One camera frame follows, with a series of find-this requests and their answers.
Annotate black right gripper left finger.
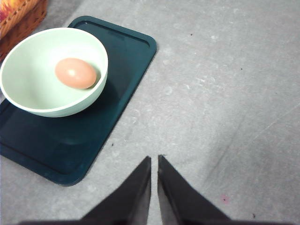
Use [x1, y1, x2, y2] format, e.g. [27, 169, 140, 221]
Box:
[80, 156, 151, 225]

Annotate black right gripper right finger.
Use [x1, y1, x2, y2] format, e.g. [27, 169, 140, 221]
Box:
[157, 155, 233, 225]

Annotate brown egg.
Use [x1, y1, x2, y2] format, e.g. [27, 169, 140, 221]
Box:
[55, 58, 97, 90]

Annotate brown wicker basket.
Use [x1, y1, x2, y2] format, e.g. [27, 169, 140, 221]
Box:
[0, 0, 48, 64]

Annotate red yellow apple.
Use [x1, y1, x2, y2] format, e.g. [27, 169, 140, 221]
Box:
[0, 0, 17, 22]

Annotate dark green rectangular tray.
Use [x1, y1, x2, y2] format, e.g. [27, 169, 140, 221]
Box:
[0, 16, 157, 186]

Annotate light green ceramic bowl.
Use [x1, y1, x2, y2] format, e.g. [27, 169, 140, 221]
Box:
[0, 27, 109, 118]

